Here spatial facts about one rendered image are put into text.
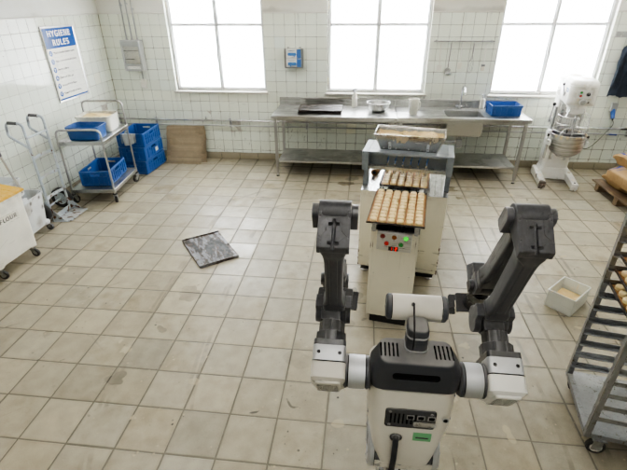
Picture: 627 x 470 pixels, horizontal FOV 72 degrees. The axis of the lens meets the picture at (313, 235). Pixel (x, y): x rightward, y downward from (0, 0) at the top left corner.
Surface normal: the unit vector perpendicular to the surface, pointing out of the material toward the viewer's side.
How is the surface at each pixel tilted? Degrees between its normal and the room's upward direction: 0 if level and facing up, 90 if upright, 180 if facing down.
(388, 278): 90
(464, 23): 90
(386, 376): 90
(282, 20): 90
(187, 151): 67
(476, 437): 0
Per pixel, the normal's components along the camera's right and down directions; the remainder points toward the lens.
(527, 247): -0.10, -0.27
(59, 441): 0.00, -0.88
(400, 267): -0.26, 0.47
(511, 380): -0.06, -0.52
